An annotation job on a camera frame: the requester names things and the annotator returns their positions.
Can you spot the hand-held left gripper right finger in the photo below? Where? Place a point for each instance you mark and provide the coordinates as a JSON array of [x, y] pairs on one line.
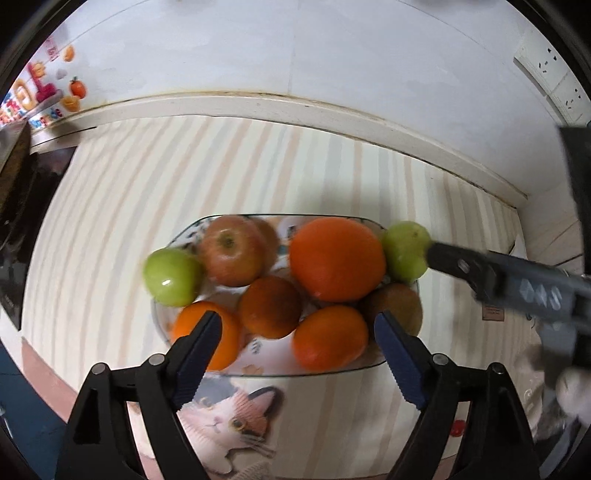
[[401, 364]]

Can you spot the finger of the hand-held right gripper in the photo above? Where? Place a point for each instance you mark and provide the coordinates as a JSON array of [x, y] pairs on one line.
[[457, 265]]

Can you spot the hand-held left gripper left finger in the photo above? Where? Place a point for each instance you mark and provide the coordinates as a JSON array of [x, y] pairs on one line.
[[198, 355]]

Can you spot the green apple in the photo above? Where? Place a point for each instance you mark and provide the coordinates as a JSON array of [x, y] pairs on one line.
[[171, 277], [404, 251]]

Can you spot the floral oval plate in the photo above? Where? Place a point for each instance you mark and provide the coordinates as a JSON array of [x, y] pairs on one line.
[[258, 360]]

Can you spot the brown kiwi fruit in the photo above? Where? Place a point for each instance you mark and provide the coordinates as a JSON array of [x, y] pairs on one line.
[[397, 304]]

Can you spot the dark small orange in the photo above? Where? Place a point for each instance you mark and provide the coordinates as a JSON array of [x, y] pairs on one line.
[[270, 307]]

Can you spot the red apple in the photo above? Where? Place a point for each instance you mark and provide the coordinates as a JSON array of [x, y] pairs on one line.
[[231, 251]]

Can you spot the large orange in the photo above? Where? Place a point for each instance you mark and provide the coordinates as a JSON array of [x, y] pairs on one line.
[[337, 258]]

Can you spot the person's right hand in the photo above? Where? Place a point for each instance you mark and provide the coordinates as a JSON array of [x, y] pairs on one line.
[[575, 392]]

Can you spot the brown cloth label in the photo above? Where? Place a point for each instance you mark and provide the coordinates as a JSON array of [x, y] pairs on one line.
[[493, 312]]

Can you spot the cat-shaped mat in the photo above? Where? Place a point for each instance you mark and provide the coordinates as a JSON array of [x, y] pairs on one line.
[[240, 415]]

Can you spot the cherry tomato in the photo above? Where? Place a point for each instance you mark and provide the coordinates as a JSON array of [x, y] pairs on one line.
[[457, 428]]

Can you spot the blue kitchen cabinet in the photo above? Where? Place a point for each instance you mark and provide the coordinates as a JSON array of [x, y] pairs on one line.
[[32, 406]]

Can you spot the striped pink tablecloth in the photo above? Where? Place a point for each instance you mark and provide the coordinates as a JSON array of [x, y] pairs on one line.
[[138, 184]]

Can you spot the black gas stove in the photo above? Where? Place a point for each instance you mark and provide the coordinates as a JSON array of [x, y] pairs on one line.
[[41, 194]]

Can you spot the white wall socket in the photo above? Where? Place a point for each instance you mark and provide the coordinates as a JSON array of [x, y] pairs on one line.
[[540, 67], [572, 102]]

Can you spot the colourful wall stickers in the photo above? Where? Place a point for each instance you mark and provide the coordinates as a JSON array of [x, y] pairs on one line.
[[34, 87]]

